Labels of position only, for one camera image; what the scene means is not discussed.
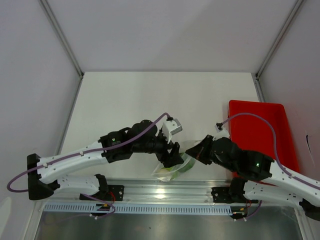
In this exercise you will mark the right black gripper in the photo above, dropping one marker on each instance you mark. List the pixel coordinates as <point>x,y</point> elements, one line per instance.
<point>199,151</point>

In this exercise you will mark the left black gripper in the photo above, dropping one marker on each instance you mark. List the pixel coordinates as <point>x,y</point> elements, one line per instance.
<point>173,158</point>

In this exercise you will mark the green bell pepper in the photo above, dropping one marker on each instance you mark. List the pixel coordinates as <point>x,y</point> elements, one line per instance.
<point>188,164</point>

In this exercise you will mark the clear dotted zip bag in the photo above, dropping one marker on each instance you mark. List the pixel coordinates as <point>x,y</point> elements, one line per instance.
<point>185,145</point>

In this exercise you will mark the white egg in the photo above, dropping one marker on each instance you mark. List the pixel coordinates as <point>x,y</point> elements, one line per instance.
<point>163,171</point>

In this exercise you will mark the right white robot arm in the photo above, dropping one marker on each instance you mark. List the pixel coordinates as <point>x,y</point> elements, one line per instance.
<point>259,177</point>

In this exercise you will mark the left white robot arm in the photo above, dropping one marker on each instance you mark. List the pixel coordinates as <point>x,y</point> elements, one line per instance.
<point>52,175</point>

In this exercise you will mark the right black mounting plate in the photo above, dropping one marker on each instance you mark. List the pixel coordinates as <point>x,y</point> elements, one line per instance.
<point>230,195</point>

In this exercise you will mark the black mounting plate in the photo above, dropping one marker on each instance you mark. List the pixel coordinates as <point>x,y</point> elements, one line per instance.
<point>230,195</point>
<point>113,193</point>

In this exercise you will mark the red plastic tray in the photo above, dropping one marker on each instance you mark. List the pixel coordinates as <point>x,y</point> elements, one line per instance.
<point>252,133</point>

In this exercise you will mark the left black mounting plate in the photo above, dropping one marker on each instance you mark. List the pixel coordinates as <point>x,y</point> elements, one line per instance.
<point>113,193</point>

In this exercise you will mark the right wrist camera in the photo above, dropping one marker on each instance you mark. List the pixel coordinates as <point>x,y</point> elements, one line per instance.
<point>222,132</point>

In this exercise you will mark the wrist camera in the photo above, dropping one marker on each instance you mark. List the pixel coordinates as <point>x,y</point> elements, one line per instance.
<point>171,127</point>
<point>222,132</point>

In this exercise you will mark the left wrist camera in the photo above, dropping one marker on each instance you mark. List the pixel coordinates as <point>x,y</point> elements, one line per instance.
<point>171,127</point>

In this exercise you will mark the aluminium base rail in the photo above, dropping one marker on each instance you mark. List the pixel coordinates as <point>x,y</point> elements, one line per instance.
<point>160,190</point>

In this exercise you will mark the white slotted cable duct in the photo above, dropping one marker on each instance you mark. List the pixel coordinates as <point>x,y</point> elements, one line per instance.
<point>130,208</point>

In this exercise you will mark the right aluminium frame post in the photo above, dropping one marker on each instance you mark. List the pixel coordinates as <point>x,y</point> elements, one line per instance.
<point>284,29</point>

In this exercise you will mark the aluminium frame post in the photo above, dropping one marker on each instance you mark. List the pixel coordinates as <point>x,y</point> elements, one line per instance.
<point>57,29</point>
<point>284,29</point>

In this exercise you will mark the left aluminium frame post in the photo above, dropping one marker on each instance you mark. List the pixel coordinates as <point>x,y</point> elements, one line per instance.
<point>57,29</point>

